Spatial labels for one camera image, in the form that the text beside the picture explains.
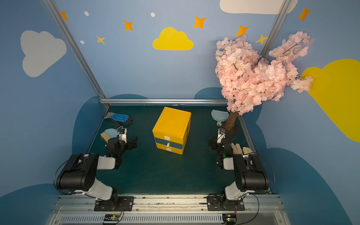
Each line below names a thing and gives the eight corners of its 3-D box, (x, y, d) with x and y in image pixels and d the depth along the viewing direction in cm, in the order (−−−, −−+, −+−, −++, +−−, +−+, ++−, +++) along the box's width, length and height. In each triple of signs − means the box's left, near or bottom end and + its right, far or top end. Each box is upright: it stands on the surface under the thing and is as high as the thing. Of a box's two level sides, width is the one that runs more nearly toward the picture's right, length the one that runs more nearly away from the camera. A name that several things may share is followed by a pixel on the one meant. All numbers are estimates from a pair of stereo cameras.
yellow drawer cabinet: (156, 149, 97) (151, 131, 80) (166, 125, 110) (164, 106, 93) (182, 156, 94) (182, 139, 77) (189, 131, 107) (191, 112, 90)
